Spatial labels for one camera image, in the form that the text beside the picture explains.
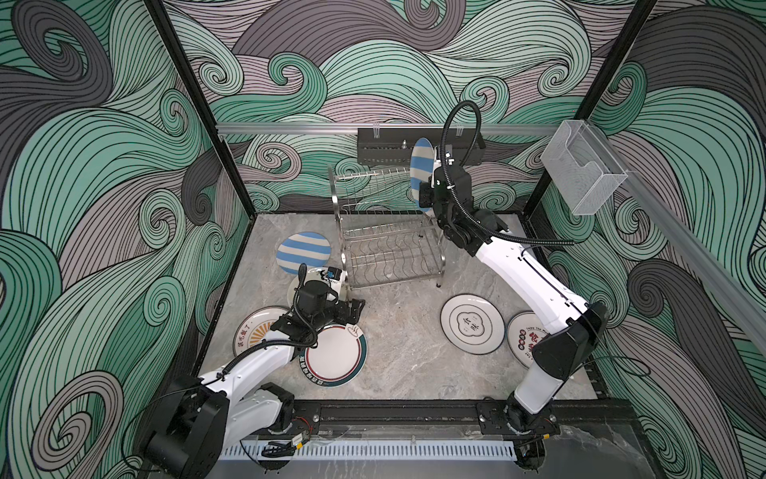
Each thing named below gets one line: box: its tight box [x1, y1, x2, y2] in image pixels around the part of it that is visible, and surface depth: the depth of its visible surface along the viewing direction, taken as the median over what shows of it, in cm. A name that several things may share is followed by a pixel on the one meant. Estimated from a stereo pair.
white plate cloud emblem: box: [439, 293, 506, 356], surface depth 92 cm
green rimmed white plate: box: [299, 323, 369, 389], surface depth 83 cm
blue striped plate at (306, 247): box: [276, 231, 333, 276], surface depth 110 cm
